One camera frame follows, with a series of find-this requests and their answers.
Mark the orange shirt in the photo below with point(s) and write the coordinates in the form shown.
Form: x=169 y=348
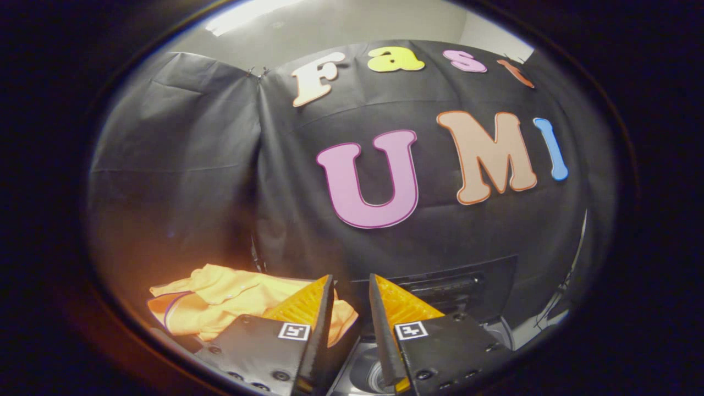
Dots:
x=231 y=297

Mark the white pole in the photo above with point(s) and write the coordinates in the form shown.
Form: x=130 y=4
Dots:
x=580 y=242

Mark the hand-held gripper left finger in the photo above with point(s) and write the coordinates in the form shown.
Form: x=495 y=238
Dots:
x=319 y=341

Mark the black backdrop cloth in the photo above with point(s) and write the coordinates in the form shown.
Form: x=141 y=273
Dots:
x=220 y=165

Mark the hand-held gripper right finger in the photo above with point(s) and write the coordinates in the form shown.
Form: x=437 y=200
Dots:
x=382 y=341

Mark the dark glass washing machine lid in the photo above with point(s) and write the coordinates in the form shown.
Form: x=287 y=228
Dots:
x=473 y=291

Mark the grey washing machine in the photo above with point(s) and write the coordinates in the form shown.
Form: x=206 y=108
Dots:
x=360 y=369

